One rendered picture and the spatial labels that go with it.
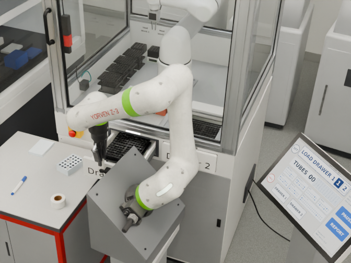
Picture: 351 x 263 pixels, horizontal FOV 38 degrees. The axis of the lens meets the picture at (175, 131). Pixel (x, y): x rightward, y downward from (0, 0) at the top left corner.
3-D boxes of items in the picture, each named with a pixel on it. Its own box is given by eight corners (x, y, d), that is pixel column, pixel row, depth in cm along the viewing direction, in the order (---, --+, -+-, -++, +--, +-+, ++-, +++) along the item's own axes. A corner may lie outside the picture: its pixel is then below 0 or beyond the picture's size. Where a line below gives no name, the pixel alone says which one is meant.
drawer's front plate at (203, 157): (214, 174, 257) (216, 156, 251) (161, 159, 265) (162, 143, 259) (215, 171, 259) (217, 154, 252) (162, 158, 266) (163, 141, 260)
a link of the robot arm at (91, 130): (104, 128, 222) (113, 117, 229) (80, 122, 225) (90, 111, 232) (105, 139, 225) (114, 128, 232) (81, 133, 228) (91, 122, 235)
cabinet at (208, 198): (220, 282, 303) (234, 179, 257) (68, 233, 330) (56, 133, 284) (256, 184, 377) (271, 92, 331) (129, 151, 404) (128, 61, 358)
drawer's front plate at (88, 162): (136, 189, 245) (136, 171, 239) (83, 174, 253) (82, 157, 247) (138, 187, 247) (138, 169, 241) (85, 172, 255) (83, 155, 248)
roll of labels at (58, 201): (67, 207, 242) (66, 201, 240) (52, 210, 240) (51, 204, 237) (64, 198, 247) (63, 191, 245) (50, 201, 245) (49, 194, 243)
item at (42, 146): (42, 157, 272) (42, 155, 272) (28, 153, 275) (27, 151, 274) (54, 144, 282) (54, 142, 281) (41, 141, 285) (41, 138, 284)
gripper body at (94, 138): (95, 123, 234) (96, 139, 240) (86, 133, 228) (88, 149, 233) (110, 127, 232) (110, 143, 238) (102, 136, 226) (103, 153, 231)
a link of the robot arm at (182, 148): (205, 173, 224) (198, 60, 197) (187, 193, 211) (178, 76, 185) (178, 167, 230) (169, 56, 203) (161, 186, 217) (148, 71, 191)
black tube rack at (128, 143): (134, 171, 254) (133, 162, 250) (102, 163, 258) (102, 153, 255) (151, 147, 271) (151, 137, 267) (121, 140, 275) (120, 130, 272)
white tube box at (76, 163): (68, 176, 260) (67, 170, 258) (56, 170, 264) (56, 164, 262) (84, 164, 269) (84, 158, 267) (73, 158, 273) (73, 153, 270)
